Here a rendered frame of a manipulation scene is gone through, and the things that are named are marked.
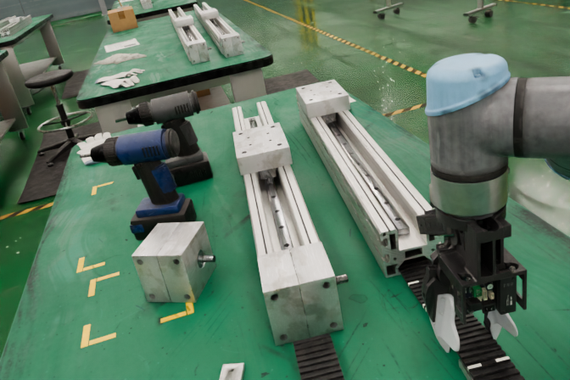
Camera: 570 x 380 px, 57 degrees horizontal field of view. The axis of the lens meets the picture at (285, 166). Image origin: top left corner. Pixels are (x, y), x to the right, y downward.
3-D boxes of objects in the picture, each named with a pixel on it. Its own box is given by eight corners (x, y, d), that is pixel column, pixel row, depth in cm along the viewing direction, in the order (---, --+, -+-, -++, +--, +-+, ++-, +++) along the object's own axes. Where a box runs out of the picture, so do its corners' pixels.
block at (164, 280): (209, 303, 86) (195, 254, 82) (147, 302, 89) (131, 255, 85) (228, 265, 94) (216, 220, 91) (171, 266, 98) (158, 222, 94)
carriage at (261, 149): (294, 176, 110) (289, 146, 107) (243, 187, 109) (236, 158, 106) (284, 148, 124) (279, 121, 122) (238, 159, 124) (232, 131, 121)
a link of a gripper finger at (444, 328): (441, 381, 61) (455, 316, 57) (421, 345, 66) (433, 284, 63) (466, 379, 61) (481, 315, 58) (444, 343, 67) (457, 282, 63)
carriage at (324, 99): (352, 120, 134) (349, 94, 131) (310, 129, 133) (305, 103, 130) (337, 102, 148) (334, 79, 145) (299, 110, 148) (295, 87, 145)
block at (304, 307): (360, 325, 75) (352, 271, 71) (276, 346, 74) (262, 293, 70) (344, 287, 83) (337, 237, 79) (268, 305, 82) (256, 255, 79)
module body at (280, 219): (330, 291, 83) (322, 246, 80) (268, 305, 82) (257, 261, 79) (271, 127, 156) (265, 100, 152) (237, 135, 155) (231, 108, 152)
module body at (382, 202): (445, 264, 84) (442, 218, 81) (385, 277, 84) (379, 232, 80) (332, 114, 157) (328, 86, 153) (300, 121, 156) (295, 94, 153)
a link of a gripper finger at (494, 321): (511, 367, 62) (493, 312, 58) (486, 333, 67) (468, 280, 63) (535, 357, 62) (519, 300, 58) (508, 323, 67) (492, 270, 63)
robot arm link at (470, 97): (512, 72, 44) (412, 75, 48) (512, 187, 49) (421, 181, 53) (522, 47, 50) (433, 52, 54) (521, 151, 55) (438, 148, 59)
